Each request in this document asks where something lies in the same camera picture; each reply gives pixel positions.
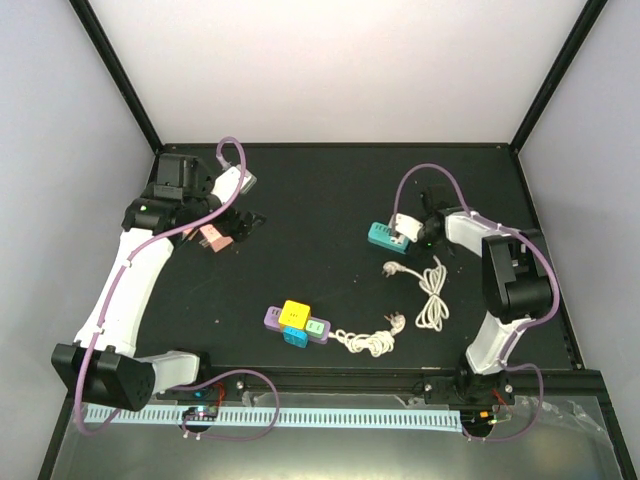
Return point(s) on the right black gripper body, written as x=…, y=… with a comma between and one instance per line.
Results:
x=435, y=240

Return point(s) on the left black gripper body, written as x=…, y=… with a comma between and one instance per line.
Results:
x=227, y=228

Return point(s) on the pink cube socket adapter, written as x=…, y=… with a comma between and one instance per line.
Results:
x=213, y=239

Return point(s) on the small pink charger plug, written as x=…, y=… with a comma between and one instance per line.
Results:
x=189, y=234

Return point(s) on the teal power strip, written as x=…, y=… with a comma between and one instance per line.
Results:
x=381, y=235

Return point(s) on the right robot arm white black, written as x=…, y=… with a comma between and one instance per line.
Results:
x=519, y=289

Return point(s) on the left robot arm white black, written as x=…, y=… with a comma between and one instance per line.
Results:
x=100, y=365

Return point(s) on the yellow cube socket adapter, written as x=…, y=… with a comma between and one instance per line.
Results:
x=294, y=314

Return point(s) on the blue cube socket adapter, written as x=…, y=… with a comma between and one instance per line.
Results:
x=295, y=337

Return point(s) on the green plug adapter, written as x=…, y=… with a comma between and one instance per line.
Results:
x=315, y=328

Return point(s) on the purple power strip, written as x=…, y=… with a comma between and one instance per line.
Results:
x=270, y=322

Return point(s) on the right circuit board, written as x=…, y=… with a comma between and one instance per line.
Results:
x=496, y=415

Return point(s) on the circuit board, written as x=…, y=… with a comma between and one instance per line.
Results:
x=200, y=413
x=496, y=415

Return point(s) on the left circuit board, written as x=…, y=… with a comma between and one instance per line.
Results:
x=200, y=413

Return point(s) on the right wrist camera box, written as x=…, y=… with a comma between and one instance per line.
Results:
x=406, y=226

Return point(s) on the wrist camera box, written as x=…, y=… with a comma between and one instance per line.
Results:
x=229, y=181
x=406, y=226

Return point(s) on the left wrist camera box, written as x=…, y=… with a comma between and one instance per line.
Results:
x=229, y=181

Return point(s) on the black front rail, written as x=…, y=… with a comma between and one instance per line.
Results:
x=442, y=386

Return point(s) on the light blue slotted cable duct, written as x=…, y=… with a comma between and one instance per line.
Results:
x=262, y=417

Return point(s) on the left black frame post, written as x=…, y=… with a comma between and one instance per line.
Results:
x=99, y=38

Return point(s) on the black frame post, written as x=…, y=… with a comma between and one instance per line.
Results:
x=578, y=34
x=99, y=38

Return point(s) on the right black frame post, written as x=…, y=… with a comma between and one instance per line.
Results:
x=578, y=34

